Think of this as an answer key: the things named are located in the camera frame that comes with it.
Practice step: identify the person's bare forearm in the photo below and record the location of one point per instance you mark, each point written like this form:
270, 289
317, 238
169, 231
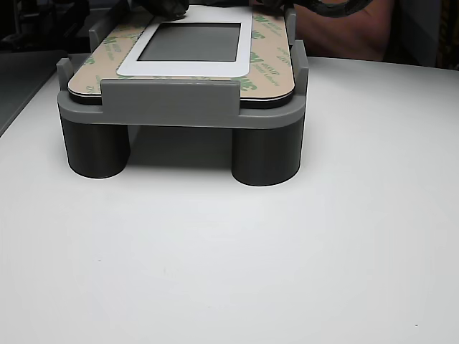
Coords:
340, 32

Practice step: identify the white panel with grey screen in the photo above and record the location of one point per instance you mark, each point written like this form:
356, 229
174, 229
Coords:
186, 43

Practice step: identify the grey flat mat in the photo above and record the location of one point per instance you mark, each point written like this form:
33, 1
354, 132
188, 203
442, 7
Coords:
21, 89

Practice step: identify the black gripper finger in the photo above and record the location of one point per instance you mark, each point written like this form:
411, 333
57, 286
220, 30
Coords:
147, 5

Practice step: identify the dark gripper with cable hook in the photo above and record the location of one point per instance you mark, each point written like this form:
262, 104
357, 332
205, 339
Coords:
269, 4

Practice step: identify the grey printed fixture stand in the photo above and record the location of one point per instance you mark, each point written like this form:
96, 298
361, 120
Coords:
168, 104

